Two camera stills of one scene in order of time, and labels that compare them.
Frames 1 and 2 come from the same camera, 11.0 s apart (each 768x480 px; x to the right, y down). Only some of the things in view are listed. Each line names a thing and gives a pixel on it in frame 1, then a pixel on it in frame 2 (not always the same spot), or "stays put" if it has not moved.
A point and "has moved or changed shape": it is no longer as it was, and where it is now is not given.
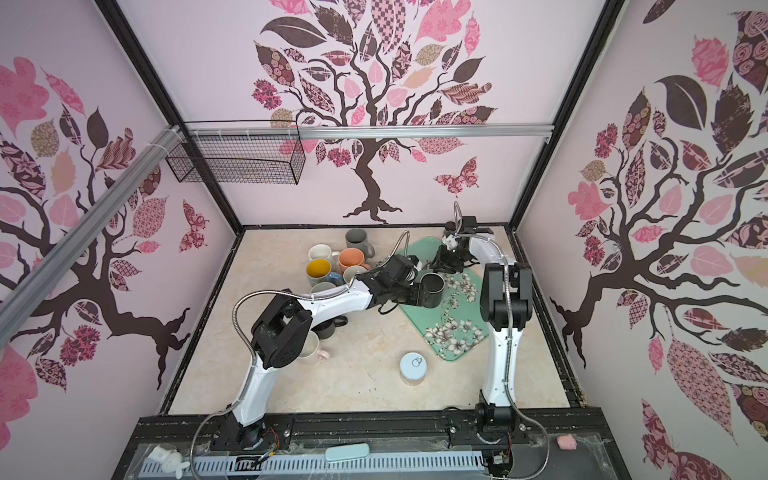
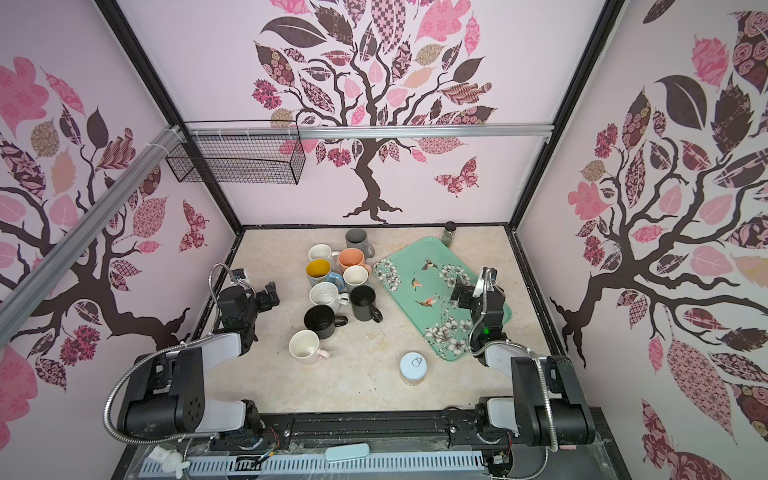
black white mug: [326, 330] stays put
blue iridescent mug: [335, 278] stays put
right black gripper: [442, 264] → [467, 291]
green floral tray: [456, 325] has moved or changed shape
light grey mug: [351, 272] stays put
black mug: [431, 287] has moved or changed shape
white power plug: [170, 460] stays put
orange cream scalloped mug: [348, 257] stays put
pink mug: [311, 352] stays put
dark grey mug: [357, 238] stays put
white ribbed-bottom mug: [321, 251] stays put
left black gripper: [414, 299] → [266, 303]
